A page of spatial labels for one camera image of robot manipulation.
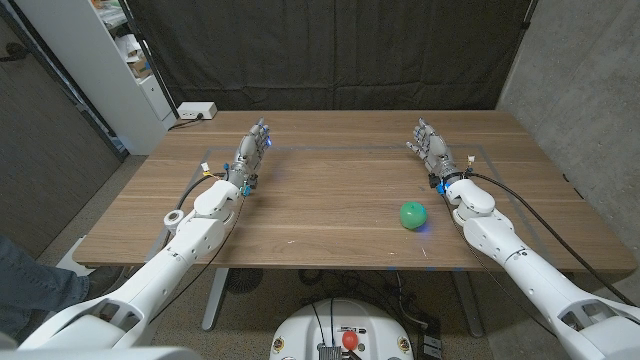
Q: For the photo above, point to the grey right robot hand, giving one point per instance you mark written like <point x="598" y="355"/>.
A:
<point x="435" y="150"/>

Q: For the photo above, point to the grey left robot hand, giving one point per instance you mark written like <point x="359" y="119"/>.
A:
<point x="249" y="152"/>

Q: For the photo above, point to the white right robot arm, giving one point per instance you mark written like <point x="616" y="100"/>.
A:
<point x="530" y="270"/>

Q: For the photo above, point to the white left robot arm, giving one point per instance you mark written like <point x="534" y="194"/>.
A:
<point x="150" y="280"/>

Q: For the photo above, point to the green ball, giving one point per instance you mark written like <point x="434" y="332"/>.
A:
<point x="413" y="215"/>

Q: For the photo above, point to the white power strip box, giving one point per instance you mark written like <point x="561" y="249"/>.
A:
<point x="196" y="110"/>

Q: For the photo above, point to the grey tape outline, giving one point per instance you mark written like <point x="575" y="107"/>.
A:
<point x="350" y="148"/>

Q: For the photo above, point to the black backdrop curtain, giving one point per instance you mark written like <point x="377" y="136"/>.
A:
<point x="325" y="50"/>

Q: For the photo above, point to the black round floor fan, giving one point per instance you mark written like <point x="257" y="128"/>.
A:
<point x="243" y="280"/>

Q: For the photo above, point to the black backdrop stand pole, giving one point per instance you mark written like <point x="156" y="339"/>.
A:
<point x="150" y="60"/>

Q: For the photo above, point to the brown cardboard box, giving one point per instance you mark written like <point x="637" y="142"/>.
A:
<point x="140" y="67"/>

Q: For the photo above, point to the white shelf cabinet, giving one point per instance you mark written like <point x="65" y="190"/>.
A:
<point x="90" y="65"/>

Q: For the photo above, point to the white robot torso base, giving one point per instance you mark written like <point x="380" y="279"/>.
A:
<point x="385" y="330"/>

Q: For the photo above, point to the dark shoe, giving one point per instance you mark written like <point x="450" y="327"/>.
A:
<point x="102" y="280"/>

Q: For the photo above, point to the black floor power strip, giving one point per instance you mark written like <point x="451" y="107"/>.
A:
<point x="430" y="345"/>

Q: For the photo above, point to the red emergency stop button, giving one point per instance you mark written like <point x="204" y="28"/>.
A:
<point x="350" y="340"/>

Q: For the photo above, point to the grey finned module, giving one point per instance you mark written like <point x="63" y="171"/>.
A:
<point x="330" y="353"/>

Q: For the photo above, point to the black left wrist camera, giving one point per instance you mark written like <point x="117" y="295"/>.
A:
<point x="253" y="182"/>

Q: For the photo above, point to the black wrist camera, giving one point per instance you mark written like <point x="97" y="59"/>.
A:
<point x="253" y="182"/>
<point x="434" y="180"/>

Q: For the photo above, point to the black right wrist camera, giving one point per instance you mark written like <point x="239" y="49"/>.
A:
<point x="434" y="180"/>

